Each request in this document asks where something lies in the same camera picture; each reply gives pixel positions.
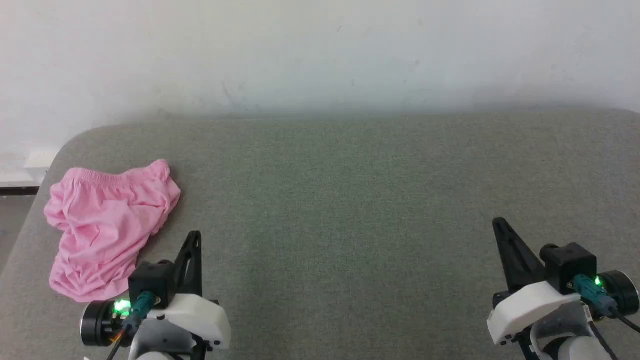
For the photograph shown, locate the pink shorts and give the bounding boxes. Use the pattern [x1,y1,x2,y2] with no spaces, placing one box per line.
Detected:
[43,159,182,303]

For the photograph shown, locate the grey-green fabric sofa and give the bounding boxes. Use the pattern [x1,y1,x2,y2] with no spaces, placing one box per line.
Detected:
[0,107,640,360]

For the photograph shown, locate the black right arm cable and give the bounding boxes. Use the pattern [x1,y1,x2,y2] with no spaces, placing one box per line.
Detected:
[571,274,640,334]

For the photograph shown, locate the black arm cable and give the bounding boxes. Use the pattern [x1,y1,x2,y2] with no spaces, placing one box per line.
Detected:
[106,291,157,360]
[571,274,640,334]

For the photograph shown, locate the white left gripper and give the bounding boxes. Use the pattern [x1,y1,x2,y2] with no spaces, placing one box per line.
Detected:
[144,230,232,360]

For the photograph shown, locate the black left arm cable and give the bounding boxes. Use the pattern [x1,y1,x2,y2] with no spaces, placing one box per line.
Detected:
[106,291,157,360]

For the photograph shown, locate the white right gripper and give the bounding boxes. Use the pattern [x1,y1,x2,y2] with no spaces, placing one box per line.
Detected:
[487,217,583,347]

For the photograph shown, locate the white wall box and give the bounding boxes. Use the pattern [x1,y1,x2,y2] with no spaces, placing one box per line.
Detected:
[22,147,62,171]

